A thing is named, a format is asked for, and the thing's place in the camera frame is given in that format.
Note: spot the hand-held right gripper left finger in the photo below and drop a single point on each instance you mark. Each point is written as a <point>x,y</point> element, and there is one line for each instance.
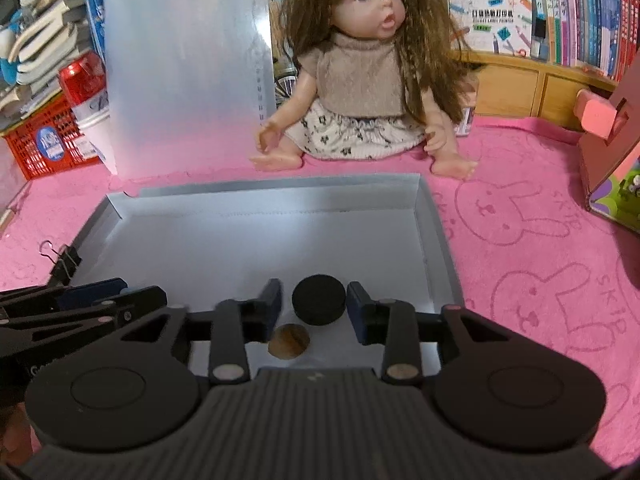
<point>272,307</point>

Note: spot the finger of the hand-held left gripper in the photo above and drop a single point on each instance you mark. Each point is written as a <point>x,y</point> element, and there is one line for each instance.
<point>140,302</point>
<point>92,292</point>

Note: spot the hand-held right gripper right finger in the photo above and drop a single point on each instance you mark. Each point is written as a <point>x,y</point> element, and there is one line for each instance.
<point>356,315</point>

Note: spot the brown striped ball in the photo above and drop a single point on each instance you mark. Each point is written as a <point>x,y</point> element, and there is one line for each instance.
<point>289,342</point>

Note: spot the black round puck white mark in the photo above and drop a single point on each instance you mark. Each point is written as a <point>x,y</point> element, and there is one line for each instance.
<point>319,300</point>

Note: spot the grey cardboard box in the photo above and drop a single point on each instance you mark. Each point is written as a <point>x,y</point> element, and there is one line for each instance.
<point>225,250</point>

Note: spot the person's left hand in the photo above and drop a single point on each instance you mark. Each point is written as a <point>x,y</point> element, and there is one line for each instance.
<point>12,440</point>

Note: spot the black binder clip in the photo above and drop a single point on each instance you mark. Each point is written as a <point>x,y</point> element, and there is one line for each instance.
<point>65,265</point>

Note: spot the red plastic basket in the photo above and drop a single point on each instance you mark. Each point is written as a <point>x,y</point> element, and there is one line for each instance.
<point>45,145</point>

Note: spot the white paper cup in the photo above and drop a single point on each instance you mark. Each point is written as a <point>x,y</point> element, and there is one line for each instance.
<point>97,130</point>

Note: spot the pink bunny print blanket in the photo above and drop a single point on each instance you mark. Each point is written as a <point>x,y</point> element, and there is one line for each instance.
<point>525,280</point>

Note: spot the red soda can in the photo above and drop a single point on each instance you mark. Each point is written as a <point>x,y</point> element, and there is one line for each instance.
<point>82,77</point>

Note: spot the small printed carton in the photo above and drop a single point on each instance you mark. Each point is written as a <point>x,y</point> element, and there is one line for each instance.
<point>465,121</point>

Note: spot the translucent plastic clipboard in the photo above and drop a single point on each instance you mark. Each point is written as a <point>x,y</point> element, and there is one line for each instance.
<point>185,70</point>

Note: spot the brown-haired doll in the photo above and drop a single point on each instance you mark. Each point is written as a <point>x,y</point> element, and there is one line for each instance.
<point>360,75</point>

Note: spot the blue plush toy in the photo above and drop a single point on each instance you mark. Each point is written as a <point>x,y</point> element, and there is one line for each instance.
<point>7,55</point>

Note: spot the stack of books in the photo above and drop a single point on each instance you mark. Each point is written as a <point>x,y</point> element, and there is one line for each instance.
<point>40,35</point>

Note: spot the wooden drawer shelf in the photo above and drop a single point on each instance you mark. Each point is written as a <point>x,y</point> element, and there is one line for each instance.
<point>515,92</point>

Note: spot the pink cardboard phone stand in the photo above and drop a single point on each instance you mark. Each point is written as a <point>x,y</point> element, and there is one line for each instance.
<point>610,160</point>

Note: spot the white printed carton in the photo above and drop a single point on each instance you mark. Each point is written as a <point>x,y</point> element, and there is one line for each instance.
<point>490,15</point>

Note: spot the row of colourful books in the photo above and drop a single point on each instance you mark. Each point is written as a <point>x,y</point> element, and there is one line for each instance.
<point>575,10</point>

